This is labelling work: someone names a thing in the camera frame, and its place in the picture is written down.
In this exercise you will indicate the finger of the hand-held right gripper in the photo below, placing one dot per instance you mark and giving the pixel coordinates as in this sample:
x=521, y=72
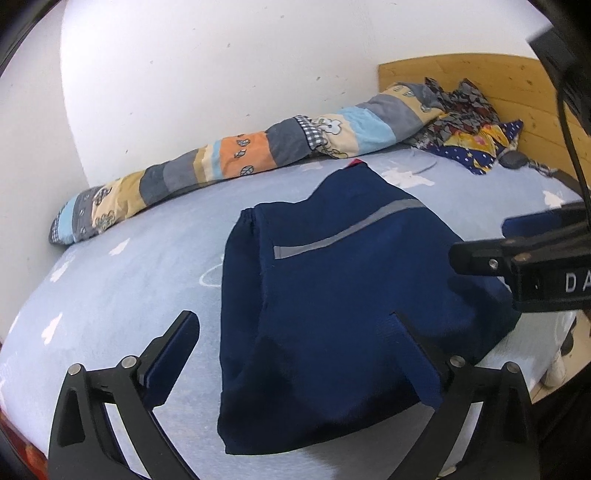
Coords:
x=526, y=226
x=475, y=258

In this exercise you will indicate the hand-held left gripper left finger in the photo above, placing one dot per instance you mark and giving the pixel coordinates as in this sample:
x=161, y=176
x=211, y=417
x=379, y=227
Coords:
x=168, y=369

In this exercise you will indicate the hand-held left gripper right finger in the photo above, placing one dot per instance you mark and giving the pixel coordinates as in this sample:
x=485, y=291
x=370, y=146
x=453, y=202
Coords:
x=418, y=369

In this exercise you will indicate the navy blue jacket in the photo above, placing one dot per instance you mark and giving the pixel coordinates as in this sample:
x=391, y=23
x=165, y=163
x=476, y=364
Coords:
x=346, y=295

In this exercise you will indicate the small black round object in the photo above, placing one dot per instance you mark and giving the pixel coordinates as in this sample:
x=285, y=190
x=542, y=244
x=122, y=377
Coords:
x=513, y=160

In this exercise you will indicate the bed with light blue sheet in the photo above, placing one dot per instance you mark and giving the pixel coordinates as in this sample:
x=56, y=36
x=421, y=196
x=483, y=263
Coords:
x=138, y=277

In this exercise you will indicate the crumpled patterned cloth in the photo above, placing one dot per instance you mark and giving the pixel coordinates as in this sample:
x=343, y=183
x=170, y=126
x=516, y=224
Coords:
x=466, y=124

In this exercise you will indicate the wooden headboard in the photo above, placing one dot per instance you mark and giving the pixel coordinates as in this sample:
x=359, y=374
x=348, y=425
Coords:
x=508, y=78

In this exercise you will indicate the red bag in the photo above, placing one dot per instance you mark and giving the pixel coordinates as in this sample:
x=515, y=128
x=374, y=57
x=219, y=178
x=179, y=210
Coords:
x=18, y=443

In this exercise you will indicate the black device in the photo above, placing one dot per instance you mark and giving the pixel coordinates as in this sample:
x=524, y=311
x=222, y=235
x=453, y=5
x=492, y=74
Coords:
x=565, y=50

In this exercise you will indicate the rolled patchwork quilt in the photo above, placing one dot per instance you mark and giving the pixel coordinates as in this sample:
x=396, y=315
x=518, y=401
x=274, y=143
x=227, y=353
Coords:
x=240, y=154

